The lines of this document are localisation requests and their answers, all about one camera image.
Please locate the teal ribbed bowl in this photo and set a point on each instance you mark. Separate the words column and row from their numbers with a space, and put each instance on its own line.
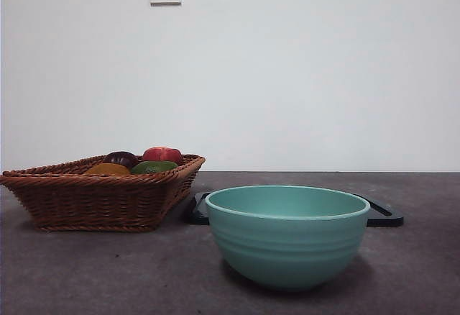
column 287, row 243

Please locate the orange-brown round fruit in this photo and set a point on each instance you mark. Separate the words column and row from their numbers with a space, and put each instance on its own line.
column 108, row 169

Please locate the red apple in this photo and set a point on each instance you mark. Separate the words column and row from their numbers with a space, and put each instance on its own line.
column 163, row 154

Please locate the dark rectangular tray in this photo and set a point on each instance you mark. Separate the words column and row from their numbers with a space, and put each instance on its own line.
column 197, row 210

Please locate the green fruit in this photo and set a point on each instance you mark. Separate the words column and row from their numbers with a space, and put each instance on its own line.
column 154, row 166

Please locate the dark purple fruit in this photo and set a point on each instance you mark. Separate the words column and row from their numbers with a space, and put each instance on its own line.
column 120, row 158

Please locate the brown wicker basket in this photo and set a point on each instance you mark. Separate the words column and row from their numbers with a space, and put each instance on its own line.
column 93, row 200

